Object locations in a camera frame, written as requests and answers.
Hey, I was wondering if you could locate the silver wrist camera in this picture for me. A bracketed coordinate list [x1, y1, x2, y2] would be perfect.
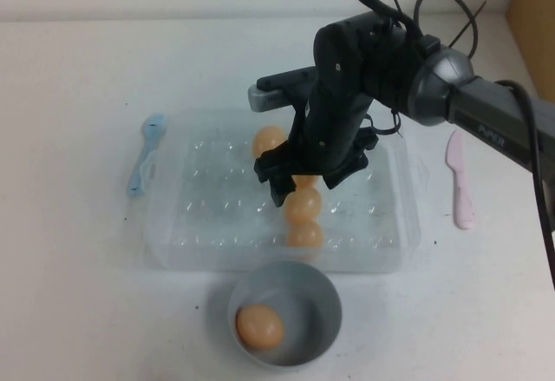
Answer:
[247, 66, 317, 115]

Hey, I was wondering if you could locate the orange egg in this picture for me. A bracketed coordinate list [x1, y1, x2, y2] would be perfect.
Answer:
[235, 304, 285, 351]
[285, 220, 324, 250]
[284, 187, 324, 225]
[252, 126, 289, 159]
[294, 174, 322, 191]

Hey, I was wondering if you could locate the looped black cable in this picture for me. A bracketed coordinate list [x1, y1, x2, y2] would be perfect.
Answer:
[413, 0, 480, 59]

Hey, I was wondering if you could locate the thick black cable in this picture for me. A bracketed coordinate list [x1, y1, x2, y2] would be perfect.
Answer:
[493, 79, 555, 289]

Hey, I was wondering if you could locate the clear plastic egg box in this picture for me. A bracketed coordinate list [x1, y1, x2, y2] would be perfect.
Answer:
[141, 109, 428, 276]

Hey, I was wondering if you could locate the blue plastic spoon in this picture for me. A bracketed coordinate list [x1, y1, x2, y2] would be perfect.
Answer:
[126, 113, 169, 199]

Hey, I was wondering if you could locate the grey round bowl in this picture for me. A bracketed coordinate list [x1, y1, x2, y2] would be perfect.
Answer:
[228, 261, 343, 365]

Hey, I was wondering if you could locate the pink plastic knife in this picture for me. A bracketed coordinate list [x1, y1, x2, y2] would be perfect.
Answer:
[445, 130, 476, 232]

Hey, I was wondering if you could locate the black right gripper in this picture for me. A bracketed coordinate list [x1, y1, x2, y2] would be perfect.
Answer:
[253, 16, 377, 209]

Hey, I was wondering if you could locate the brown cardboard box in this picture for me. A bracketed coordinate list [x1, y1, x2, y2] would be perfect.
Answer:
[506, 0, 555, 104]

